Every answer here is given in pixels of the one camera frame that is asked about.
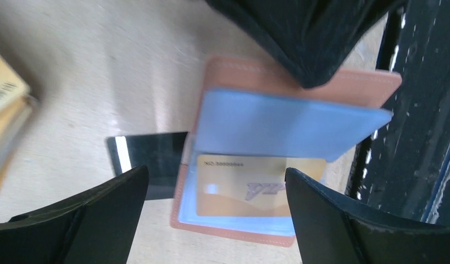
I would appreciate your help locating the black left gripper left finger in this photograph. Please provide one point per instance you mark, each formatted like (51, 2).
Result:
(94, 226)

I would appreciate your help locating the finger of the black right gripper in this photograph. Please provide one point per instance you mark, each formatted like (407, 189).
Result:
(309, 38)

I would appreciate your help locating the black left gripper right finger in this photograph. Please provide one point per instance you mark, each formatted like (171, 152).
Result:
(331, 227)

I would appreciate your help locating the single black card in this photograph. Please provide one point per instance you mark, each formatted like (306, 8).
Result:
(161, 153)

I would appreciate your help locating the pink leather card holder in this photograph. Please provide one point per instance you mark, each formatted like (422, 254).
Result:
(255, 109)

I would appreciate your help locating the single gold VIP card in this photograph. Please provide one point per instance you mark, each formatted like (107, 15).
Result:
(243, 186)

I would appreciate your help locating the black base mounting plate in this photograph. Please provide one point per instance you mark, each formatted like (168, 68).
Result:
(404, 168)

